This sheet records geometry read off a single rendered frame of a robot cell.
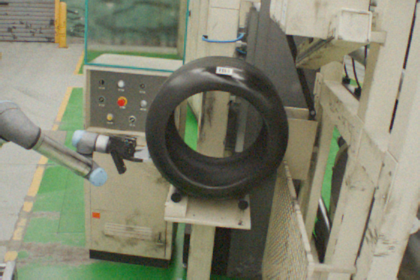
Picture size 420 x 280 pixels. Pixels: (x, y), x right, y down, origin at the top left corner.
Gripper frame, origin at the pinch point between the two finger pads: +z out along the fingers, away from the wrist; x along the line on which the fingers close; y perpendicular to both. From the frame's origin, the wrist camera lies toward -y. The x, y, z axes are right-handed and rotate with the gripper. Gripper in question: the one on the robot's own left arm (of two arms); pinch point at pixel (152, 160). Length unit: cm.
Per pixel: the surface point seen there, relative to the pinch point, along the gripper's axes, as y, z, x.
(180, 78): 39.9, 5.6, -8.7
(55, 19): -91, -375, 813
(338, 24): 75, 49, -44
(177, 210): -15.3, 15.1, -10.1
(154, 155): 7.6, 1.4, -10.8
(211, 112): 17.9, 20.3, 26.9
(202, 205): -18.0, 25.6, 3.4
